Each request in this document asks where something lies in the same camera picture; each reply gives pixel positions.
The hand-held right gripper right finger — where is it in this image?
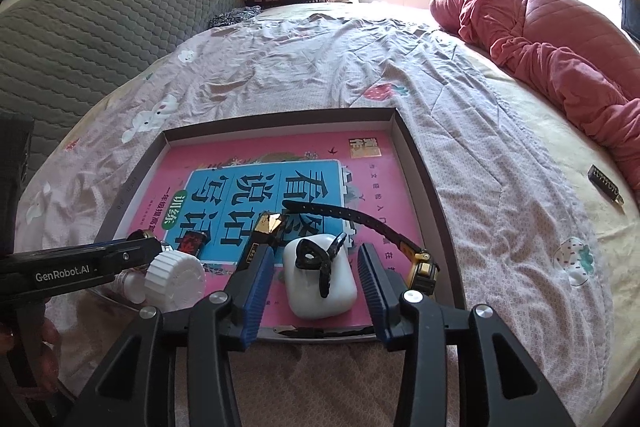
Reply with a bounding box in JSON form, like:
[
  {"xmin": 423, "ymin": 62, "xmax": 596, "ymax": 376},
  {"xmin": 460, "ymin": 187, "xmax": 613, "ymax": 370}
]
[{"xmin": 357, "ymin": 243, "xmax": 576, "ymax": 427}]

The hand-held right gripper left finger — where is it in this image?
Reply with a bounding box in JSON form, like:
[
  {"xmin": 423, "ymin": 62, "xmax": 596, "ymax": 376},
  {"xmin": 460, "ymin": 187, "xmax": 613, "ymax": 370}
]
[{"xmin": 65, "ymin": 247, "xmax": 276, "ymax": 427}]

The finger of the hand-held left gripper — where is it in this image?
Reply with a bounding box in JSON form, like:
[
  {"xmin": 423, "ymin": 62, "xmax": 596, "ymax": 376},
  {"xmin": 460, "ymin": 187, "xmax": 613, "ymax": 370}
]
[{"xmin": 112, "ymin": 238, "xmax": 163, "ymax": 280}]

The small white bottle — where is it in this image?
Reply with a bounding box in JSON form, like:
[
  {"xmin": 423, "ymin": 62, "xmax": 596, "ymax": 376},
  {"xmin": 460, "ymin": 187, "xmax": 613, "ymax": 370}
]
[{"xmin": 112, "ymin": 269, "xmax": 151, "ymax": 305}]

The white ribbed jar lid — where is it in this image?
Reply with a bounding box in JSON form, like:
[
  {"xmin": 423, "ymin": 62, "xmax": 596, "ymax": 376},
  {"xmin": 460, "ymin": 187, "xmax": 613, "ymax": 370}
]
[{"xmin": 145, "ymin": 251, "xmax": 207, "ymax": 312}]

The white earbuds case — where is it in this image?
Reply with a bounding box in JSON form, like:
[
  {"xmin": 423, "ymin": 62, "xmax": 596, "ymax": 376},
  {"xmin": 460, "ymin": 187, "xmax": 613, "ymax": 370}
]
[{"xmin": 282, "ymin": 233, "xmax": 358, "ymax": 319}]

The yellow and black wristwatch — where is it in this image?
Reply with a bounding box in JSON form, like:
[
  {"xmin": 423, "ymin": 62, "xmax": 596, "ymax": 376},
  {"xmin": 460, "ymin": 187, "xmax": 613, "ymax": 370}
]
[{"xmin": 281, "ymin": 200, "xmax": 441, "ymax": 295}]

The black ring clip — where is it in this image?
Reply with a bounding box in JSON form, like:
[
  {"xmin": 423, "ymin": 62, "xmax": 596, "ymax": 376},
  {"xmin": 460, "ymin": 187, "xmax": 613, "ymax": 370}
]
[{"xmin": 295, "ymin": 232, "xmax": 347, "ymax": 300}]

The black lipstick with gold cap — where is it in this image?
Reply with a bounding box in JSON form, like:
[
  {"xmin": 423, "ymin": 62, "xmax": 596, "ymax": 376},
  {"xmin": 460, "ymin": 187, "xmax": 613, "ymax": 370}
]
[{"xmin": 235, "ymin": 210, "xmax": 286, "ymax": 275}]

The grey cardboard box tray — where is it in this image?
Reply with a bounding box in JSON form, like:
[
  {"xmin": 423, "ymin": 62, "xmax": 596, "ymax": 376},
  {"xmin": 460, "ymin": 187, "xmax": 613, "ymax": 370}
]
[{"xmin": 92, "ymin": 107, "xmax": 468, "ymax": 343}]

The person's left hand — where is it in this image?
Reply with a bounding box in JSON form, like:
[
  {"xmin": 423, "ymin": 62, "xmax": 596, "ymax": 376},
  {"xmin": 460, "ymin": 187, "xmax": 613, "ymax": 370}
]
[{"xmin": 0, "ymin": 314, "xmax": 63, "ymax": 388}]

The pink and blue book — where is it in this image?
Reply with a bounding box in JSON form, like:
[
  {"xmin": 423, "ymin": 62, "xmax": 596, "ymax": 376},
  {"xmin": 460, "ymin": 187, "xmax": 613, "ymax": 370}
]
[{"xmin": 112, "ymin": 131, "xmax": 426, "ymax": 328}]

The grey quilted headboard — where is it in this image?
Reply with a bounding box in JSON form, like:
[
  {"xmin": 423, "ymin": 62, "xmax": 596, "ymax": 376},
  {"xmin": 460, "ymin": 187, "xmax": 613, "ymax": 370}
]
[{"xmin": 0, "ymin": 0, "xmax": 246, "ymax": 168}]

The pink printed bedsheet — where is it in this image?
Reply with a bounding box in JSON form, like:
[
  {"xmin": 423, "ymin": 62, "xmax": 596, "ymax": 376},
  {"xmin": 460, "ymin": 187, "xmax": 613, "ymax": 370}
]
[{"xmin": 15, "ymin": 2, "xmax": 616, "ymax": 427}]

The dark patterned cloth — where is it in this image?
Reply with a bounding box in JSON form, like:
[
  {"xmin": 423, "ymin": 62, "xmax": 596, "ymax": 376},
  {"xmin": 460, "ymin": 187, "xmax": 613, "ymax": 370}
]
[{"xmin": 207, "ymin": 6, "xmax": 263, "ymax": 29}]

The black key tag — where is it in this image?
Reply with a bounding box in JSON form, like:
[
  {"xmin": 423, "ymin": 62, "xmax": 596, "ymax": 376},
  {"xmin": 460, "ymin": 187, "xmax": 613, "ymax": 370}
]
[{"xmin": 587, "ymin": 164, "xmax": 626, "ymax": 208}]

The pink quilt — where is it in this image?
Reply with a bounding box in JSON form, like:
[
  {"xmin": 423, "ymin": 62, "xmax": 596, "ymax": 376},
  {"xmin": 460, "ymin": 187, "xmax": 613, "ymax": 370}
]
[{"xmin": 429, "ymin": 0, "xmax": 640, "ymax": 192}]

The black television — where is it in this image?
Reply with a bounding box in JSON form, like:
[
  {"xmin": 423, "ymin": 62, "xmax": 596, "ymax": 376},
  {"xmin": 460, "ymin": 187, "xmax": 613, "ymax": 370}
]
[{"xmin": 620, "ymin": 0, "xmax": 640, "ymax": 42}]

